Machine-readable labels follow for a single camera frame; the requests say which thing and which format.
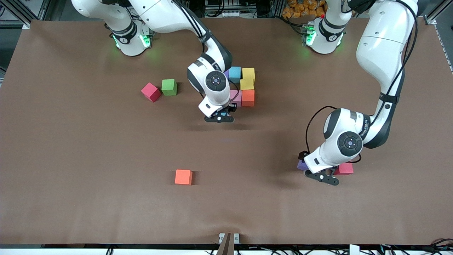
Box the red foam cube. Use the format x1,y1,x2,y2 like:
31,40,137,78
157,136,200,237
141,83,162,103
334,163,354,176

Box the blue foam cube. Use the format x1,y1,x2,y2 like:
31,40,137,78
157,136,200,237
229,66,242,84

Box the green foam cube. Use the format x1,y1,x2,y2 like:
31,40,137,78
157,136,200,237
161,79,178,96

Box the brown table cover sheet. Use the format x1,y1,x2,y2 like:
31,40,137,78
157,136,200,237
0,18,453,245

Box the orange mesh bag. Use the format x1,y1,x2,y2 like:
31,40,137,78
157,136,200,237
282,0,328,19

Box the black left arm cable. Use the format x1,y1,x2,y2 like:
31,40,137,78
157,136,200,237
305,0,420,156

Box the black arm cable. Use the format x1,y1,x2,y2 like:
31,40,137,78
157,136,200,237
305,0,420,156
173,0,241,103

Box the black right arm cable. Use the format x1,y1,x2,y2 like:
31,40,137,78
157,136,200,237
173,0,241,103

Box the metal clamp bracket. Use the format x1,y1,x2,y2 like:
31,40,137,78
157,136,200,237
218,233,240,255

